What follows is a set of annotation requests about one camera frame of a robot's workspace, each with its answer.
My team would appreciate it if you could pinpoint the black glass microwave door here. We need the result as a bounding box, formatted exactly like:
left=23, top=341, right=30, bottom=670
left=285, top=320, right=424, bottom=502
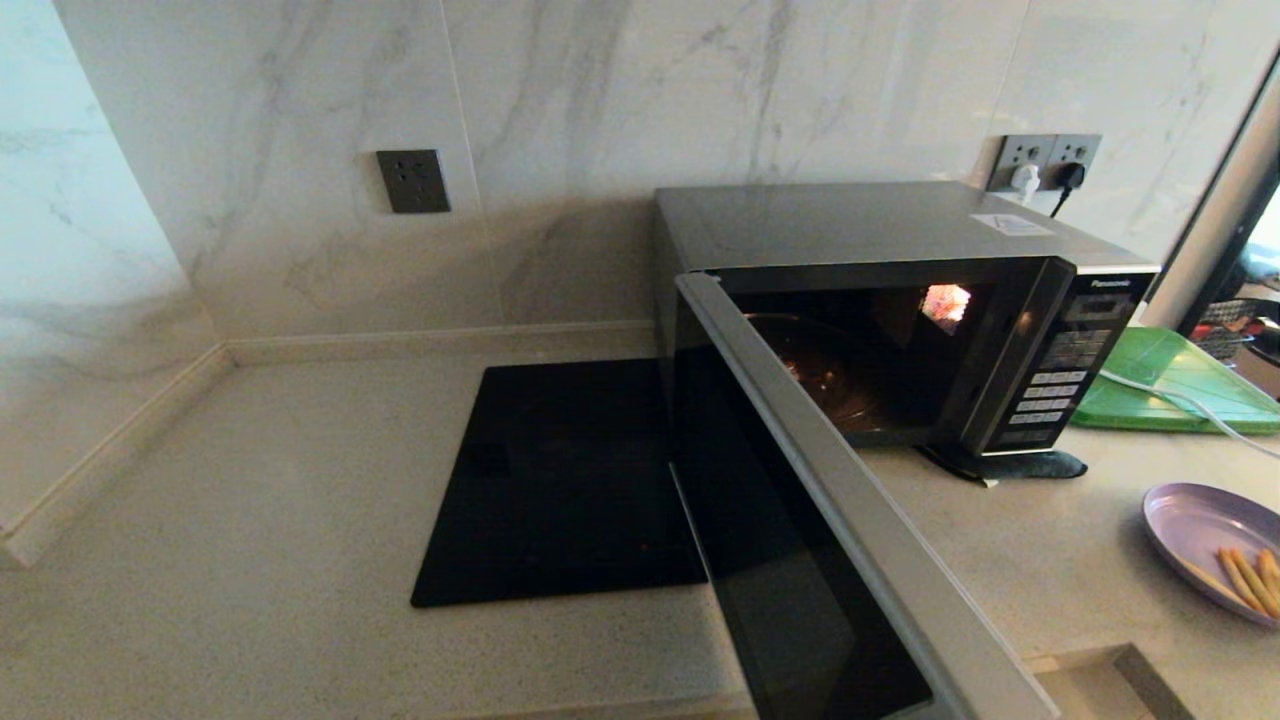
left=672, top=270, right=1061, bottom=720

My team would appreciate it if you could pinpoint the dark blue cloth pad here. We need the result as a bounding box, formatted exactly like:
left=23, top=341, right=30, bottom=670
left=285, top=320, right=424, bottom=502
left=920, top=445, right=1089, bottom=487

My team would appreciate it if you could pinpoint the grey socket with white plug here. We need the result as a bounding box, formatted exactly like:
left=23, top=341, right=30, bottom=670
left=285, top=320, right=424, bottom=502
left=987, top=136, right=1053, bottom=195

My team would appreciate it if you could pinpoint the beige narrow cabinet front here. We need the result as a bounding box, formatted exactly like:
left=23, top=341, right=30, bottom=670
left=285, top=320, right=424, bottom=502
left=1030, top=660, right=1151, bottom=720

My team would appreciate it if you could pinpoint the white power cable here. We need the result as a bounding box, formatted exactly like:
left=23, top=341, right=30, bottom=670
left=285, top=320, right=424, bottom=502
left=1098, top=368, right=1280, bottom=463

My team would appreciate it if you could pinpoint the purple plate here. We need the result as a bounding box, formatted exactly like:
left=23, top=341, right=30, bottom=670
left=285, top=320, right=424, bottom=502
left=1143, top=483, right=1280, bottom=629

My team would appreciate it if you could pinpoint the black glass induction cooktop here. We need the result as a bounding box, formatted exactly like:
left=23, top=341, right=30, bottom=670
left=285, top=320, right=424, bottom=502
left=410, top=358, right=709, bottom=609

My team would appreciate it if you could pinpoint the green plastic cutting board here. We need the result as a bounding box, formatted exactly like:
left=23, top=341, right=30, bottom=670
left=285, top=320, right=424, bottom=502
left=1068, top=328, right=1280, bottom=436

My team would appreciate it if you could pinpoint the black wire basket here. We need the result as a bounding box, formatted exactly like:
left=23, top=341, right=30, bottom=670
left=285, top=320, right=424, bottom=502
left=1190, top=298, right=1280, bottom=363

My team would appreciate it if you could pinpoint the single dark grey wall socket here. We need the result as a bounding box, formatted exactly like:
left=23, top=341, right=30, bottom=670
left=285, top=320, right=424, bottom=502
left=377, top=150, right=452, bottom=215

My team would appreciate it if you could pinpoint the grey socket with black plug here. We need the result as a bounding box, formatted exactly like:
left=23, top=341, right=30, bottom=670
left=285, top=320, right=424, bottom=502
left=1048, top=136, right=1102, bottom=192

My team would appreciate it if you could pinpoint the black power plug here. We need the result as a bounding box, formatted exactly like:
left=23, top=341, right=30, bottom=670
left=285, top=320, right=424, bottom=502
left=1048, top=164, right=1087, bottom=219

